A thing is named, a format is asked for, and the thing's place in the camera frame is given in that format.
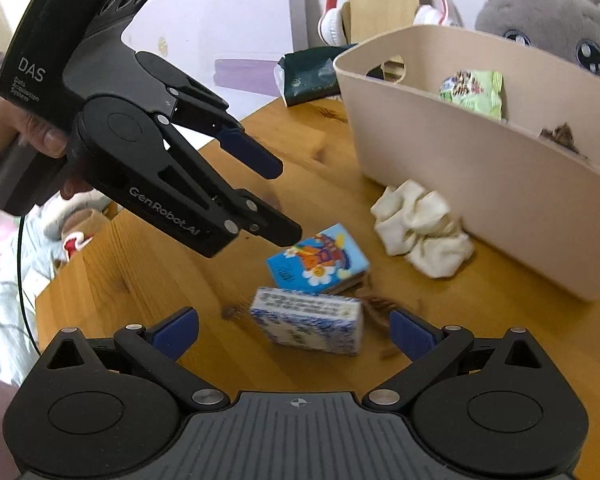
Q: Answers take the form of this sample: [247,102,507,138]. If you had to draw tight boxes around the cartoon blue card box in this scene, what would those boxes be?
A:
[266,223,370,295]

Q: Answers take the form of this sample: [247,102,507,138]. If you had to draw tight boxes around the blue white porcelain-pattern box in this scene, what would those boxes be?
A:
[249,287,364,356]

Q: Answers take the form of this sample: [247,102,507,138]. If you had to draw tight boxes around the person left hand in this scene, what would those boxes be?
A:
[0,96,68,163]

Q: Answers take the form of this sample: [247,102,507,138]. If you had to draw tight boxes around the dark green tissue pack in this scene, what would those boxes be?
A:
[274,44,354,107]

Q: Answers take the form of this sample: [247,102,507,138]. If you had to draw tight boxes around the cream cloth scrunchie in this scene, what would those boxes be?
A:
[370,180,475,280]

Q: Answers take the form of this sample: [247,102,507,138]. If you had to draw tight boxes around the wooden headphone stand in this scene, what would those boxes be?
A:
[340,0,423,84]

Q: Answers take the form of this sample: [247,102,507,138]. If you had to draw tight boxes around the beige plastic storage basket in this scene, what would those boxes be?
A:
[334,25,600,301]

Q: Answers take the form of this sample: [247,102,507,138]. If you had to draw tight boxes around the red white headphones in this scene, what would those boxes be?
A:
[317,0,463,47]

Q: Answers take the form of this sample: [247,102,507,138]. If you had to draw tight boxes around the green snack bag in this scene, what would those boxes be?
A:
[439,70,504,120]

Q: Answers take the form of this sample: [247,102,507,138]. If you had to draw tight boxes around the grey cat plush toy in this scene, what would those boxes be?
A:
[475,0,600,77]

